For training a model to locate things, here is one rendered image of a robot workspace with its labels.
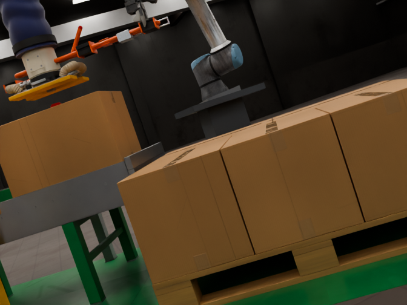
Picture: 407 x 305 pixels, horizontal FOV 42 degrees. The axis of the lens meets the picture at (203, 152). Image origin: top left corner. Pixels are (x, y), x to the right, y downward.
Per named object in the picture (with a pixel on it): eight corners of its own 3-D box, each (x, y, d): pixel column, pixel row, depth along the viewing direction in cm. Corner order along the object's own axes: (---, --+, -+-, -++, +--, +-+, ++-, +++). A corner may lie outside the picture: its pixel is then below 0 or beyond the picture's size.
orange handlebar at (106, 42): (-5, 86, 274) (-7, 80, 274) (21, 88, 304) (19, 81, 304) (160, 24, 262) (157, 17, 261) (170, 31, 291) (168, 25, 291)
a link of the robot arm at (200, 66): (205, 85, 360) (194, 62, 359) (226, 75, 353) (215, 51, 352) (195, 88, 347) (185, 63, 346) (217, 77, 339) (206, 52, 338)
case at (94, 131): (15, 206, 262) (-13, 130, 259) (48, 191, 301) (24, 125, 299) (125, 169, 253) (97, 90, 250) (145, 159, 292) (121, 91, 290)
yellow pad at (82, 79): (25, 101, 281) (22, 92, 281) (34, 100, 291) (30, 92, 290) (83, 79, 276) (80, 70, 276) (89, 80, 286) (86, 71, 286)
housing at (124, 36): (118, 42, 264) (115, 34, 264) (122, 43, 271) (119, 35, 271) (131, 37, 263) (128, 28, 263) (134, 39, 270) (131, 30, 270)
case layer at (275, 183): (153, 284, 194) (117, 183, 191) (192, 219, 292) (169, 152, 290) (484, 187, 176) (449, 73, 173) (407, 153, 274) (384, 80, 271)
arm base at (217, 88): (198, 103, 355) (192, 90, 355) (221, 94, 363) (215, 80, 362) (209, 97, 338) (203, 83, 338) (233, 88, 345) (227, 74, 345)
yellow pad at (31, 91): (9, 101, 262) (5, 91, 262) (18, 101, 272) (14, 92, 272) (71, 78, 258) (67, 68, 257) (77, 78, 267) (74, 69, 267)
